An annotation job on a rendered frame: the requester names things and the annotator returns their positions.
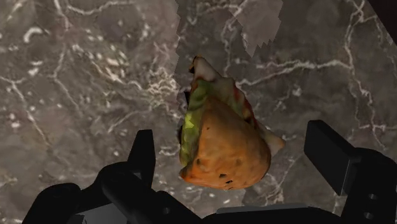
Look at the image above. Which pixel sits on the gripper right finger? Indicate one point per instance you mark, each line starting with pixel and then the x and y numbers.
pixel 356 173

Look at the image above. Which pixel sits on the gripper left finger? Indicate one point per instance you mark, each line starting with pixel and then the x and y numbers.
pixel 130 189

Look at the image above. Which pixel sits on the orange taco with green filling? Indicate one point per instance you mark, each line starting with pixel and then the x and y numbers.
pixel 221 149

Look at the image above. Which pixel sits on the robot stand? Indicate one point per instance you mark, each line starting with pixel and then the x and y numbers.
pixel 386 15

